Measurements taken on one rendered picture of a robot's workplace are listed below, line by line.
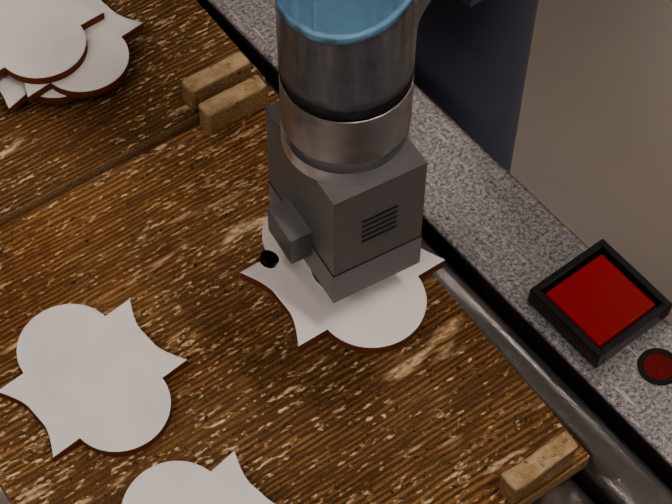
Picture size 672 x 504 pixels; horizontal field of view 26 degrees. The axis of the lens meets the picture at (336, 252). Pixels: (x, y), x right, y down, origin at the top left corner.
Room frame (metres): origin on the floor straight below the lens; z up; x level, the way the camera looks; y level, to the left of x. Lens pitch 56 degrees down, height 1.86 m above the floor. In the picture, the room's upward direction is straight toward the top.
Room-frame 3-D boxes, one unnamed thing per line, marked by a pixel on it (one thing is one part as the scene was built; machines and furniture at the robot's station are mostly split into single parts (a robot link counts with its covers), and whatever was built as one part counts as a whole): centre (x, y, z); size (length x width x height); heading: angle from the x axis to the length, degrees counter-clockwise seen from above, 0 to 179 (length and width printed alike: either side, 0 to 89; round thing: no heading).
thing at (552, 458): (0.43, -0.14, 0.95); 0.06 x 0.02 x 0.03; 125
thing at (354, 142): (0.53, 0.00, 1.23); 0.08 x 0.08 x 0.05
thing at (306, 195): (0.53, 0.01, 1.15); 0.10 x 0.09 x 0.16; 119
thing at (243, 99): (0.75, 0.08, 0.95); 0.06 x 0.02 x 0.03; 125
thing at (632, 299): (0.58, -0.20, 0.92); 0.06 x 0.06 x 0.01; 38
